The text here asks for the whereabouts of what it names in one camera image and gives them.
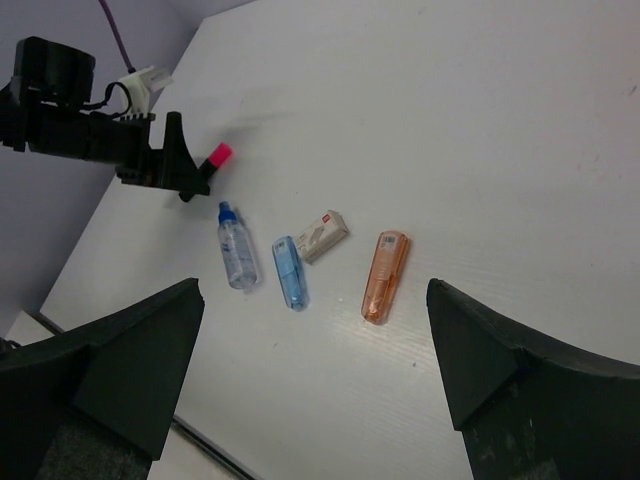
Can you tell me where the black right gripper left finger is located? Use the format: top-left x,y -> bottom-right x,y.
1,278 -> 205,479

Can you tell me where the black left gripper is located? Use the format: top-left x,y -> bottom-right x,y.
87,112 -> 210,197

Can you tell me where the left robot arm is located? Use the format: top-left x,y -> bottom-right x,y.
1,36 -> 210,197

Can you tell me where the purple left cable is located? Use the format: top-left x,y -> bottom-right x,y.
97,0 -> 137,74

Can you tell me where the orange translucent case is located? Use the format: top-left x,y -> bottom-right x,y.
361,230 -> 410,325

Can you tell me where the clear tube with blue cap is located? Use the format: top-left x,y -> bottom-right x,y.
217,202 -> 258,291

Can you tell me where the pink and black highlighter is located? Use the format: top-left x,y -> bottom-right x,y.
199,143 -> 233,181

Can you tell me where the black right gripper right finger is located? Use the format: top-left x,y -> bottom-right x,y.
426,279 -> 639,479

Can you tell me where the aluminium table edge rail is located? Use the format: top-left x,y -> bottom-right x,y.
29,309 -> 261,480

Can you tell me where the white staples box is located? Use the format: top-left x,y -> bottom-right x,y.
294,210 -> 349,264

